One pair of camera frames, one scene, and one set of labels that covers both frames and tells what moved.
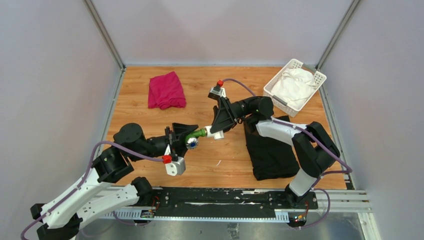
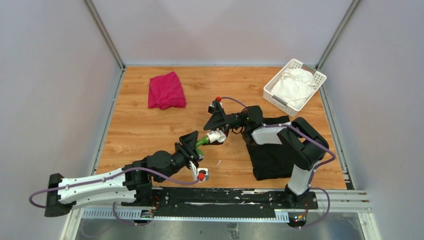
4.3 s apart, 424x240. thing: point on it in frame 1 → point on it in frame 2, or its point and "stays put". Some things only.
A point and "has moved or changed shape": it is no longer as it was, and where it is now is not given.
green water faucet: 192,139 has moved or changed shape
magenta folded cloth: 166,91 stays put
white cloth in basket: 294,86 stays put
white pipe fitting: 216,135 has moved or changed shape
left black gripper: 182,130 → 189,141
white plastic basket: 294,87 stays put
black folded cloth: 271,158 stays put
